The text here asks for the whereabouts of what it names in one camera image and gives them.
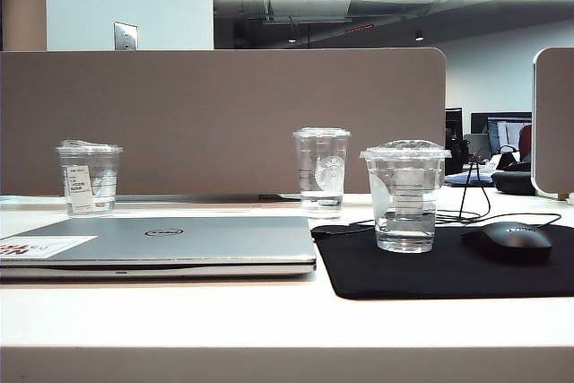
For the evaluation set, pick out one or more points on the clear dome lid plastic cup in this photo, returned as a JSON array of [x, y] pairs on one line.
[[406, 194]]

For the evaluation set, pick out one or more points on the clear cup with mermaid logo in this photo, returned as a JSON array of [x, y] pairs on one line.
[[322, 172]]

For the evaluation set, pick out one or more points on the silver laptop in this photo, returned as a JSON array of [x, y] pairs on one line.
[[157, 244]]

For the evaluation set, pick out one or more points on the clear cup with paper label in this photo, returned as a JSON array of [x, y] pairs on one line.
[[91, 181]]

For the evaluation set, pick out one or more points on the wide brown desk partition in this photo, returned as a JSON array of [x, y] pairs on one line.
[[179, 123]]

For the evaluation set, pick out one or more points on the dark computer monitor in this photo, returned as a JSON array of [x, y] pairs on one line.
[[454, 125]]

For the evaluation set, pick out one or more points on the blue striped cloth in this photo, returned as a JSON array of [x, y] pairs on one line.
[[466, 179]]

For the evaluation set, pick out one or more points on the small ceiling spot lamp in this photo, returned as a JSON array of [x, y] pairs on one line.
[[419, 35]]

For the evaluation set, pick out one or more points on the black mouse pad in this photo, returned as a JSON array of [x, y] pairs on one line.
[[448, 273]]

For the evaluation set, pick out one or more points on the lit computer monitor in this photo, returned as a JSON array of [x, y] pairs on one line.
[[502, 132]]

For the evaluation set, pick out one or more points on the black pouch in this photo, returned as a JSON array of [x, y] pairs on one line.
[[513, 181]]

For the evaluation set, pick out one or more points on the black computer mouse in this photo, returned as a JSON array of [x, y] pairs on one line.
[[509, 239]]

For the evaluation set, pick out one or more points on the red office chair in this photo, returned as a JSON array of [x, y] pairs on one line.
[[526, 141]]

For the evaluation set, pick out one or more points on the narrow brown desk partition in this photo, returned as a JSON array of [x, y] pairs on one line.
[[556, 123]]

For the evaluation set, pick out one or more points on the metal wall switch plate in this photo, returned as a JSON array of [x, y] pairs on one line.
[[125, 35]]

